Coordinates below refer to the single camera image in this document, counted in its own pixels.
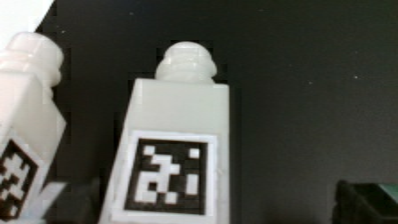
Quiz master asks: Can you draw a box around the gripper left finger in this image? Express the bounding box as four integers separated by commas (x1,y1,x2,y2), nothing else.
22,179,101,224

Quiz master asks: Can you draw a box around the white leg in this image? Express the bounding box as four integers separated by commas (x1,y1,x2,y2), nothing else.
97,42,230,224
0,32,65,224

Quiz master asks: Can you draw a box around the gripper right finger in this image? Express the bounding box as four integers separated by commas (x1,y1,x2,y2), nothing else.
335,181,398,224

